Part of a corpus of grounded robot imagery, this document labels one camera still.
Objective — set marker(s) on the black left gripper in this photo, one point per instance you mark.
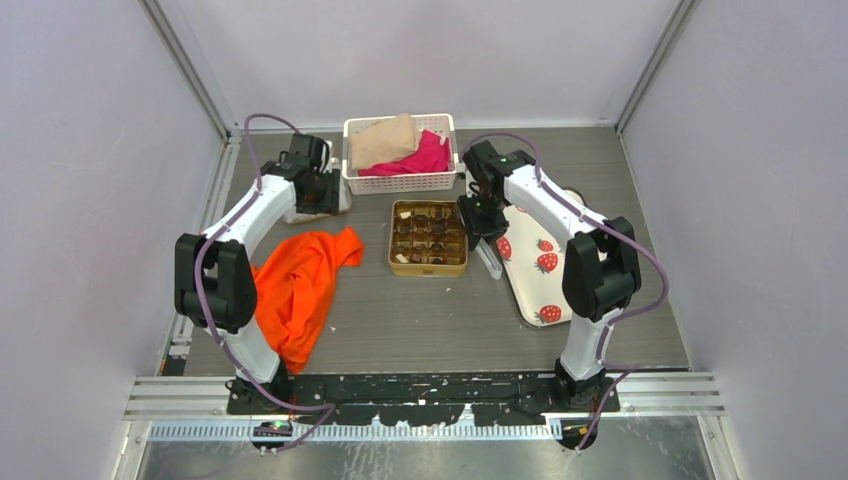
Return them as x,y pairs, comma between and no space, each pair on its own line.
330,203

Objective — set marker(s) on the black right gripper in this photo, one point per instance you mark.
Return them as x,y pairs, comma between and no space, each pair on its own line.
490,231

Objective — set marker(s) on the silver box lid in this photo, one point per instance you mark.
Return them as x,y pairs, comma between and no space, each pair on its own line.
345,198

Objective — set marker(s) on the metal tongs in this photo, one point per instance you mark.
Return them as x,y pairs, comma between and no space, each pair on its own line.
490,259

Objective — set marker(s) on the gold chocolate tray box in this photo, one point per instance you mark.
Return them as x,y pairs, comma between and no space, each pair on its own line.
427,239

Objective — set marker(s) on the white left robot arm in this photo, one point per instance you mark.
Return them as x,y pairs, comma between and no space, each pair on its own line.
214,284

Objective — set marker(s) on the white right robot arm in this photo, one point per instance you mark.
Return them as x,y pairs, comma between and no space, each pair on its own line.
601,267

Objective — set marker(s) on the white plastic basket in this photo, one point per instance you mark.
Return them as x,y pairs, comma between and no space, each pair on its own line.
438,123

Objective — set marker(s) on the strawberry pattern tray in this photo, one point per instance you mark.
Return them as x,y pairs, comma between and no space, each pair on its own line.
533,263

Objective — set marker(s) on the pink cloth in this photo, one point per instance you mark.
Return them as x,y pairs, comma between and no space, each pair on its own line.
433,156

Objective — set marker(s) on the beige cloth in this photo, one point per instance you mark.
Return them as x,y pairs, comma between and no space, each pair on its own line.
385,141

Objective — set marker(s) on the orange cloth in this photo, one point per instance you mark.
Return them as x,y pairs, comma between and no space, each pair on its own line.
296,288

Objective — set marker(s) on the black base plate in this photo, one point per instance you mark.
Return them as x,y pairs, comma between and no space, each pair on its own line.
419,399

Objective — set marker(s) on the white slotted cable duct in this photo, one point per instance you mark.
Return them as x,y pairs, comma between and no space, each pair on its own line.
255,430

